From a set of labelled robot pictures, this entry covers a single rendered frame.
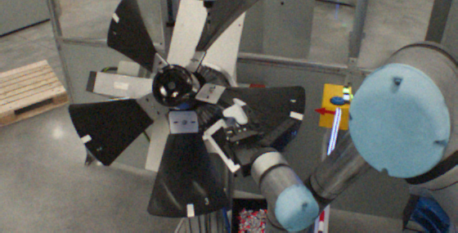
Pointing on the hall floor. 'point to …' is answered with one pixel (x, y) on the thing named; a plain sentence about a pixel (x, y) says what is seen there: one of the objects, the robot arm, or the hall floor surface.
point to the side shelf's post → (230, 185)
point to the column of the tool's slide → (167, 10)
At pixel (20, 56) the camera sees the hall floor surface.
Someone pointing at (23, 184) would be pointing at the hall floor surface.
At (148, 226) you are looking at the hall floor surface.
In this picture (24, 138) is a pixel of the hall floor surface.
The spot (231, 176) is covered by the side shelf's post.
